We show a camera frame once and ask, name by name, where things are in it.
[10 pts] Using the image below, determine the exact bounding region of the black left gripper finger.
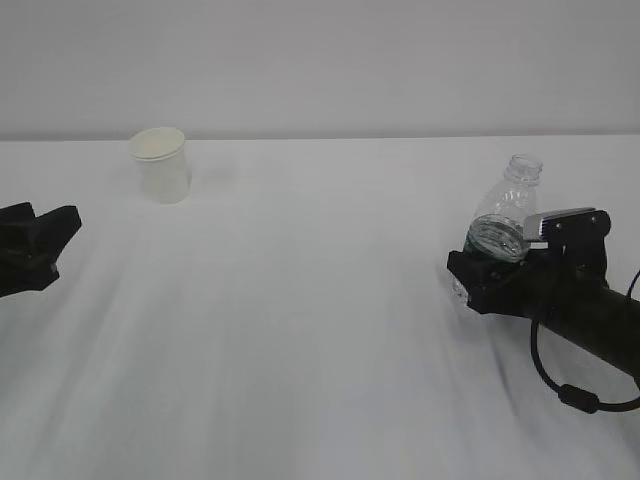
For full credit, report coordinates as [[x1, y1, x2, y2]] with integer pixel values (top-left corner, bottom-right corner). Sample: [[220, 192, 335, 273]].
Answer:
[[29, 205, 82, 264], [1, 202, 36, 240]]

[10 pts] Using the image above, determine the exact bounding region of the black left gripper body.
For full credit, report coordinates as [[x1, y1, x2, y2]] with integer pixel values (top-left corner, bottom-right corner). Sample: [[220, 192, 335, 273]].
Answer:
[[1, 247, 60, 298]]

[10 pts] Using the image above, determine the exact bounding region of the white paper cup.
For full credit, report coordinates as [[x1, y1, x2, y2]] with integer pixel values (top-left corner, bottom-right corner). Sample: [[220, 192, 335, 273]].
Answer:
[[129, 127, 190, 204]]

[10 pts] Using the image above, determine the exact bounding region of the clear plastic water bottle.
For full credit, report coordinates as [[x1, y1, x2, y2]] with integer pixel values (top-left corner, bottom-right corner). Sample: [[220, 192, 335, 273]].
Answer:
[[454, 154, 543, 283]]

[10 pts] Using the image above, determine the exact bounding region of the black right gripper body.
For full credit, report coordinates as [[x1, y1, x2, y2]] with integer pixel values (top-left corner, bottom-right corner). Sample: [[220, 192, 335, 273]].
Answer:
[[474, 252, 583, 320]]

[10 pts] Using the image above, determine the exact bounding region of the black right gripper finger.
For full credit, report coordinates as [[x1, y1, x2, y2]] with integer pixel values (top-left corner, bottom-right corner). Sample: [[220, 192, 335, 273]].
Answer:
[[446, 250, 500, 310]]

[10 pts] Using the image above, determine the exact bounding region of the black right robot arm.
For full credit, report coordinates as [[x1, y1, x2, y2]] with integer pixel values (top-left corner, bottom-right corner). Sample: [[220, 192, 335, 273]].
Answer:
[[447, 207, 639, 379]]

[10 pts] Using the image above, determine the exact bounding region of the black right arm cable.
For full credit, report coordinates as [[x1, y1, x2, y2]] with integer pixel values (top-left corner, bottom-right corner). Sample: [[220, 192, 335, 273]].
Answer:
[[529, 267, 640, 416]]

